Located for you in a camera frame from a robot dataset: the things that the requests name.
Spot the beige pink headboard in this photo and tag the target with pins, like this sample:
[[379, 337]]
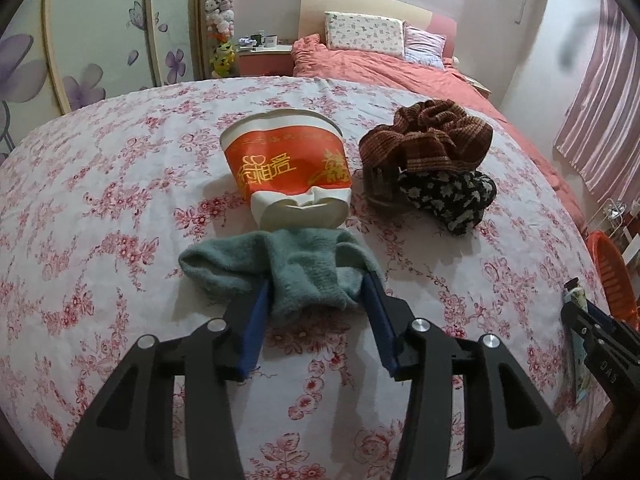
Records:
[[320, 5]]

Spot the red bed quilt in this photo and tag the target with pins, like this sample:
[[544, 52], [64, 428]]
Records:
[[400, 75]]

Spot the orange plastic basket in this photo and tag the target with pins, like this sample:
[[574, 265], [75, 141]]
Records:
[[612, 270]]

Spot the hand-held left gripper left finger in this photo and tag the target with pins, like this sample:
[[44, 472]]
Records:
[[255, 325]]

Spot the white mug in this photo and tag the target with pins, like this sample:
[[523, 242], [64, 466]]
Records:
[[270, 41]]

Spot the pink curtain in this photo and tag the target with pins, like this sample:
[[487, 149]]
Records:
[[605, 110]]

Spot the pink nightstand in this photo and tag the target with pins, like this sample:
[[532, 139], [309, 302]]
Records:
[[477, 85], [262, 62]]

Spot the floral sliding door wardrobe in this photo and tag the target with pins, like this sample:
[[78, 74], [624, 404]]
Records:
[[100, 25]]

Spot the dark mug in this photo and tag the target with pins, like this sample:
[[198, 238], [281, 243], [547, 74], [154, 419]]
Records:
[[256, 40]]

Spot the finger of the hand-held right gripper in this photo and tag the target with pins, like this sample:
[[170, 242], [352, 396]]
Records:
[[600, 325]]

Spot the crushed red paper cup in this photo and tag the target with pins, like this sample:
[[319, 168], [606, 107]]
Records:
[[280, 160]]

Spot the black floral scrunchie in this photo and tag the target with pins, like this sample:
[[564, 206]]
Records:
[[450, 200]]

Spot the brown striped scrunchie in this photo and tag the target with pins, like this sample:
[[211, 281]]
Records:
[[430, 130]]

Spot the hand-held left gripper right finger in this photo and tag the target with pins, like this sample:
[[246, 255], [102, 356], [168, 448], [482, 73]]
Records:
[[382, 325]]

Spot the pink striped pillow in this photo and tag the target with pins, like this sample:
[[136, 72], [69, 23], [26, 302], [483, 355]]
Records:
[[425, 45]]

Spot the brown hair claw clip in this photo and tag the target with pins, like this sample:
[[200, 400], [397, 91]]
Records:
[[382, 186]]

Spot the white floral pillow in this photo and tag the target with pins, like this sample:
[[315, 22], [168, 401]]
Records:
[[365, 34]]

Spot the floral tablecloth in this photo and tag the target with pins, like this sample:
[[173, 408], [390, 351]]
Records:
[[125, 210]]

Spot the green sock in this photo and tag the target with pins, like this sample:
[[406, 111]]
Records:
[[300, 265]]

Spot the plush toy column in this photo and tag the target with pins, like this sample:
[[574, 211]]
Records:
[[221, 20]]

